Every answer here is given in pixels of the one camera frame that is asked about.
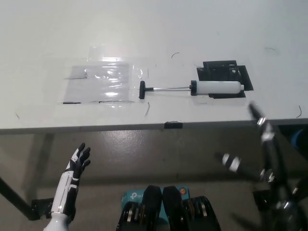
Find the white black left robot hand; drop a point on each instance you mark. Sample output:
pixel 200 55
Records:
pixel 72 173

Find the dark teal right robot hand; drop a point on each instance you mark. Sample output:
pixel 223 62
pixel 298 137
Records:
pixel 267 139

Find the small white air pump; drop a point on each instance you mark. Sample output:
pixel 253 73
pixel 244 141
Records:
pixel 216 87

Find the blue round object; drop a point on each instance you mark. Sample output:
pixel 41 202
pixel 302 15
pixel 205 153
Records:
pixel 299 139

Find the black floor marker plate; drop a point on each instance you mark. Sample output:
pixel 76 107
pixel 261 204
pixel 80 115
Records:
pixel 41 207
pixel 261 199

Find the black diagonal table leg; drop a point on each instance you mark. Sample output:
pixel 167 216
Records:
pixel 14 197

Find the teal router box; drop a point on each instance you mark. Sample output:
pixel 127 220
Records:
pixel 131 196

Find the transparent taped plastic sheet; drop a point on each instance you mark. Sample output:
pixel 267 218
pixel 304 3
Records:
pixel 96 81

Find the black table edge clip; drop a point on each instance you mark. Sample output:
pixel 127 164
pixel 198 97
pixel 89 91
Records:
pixel 173 124

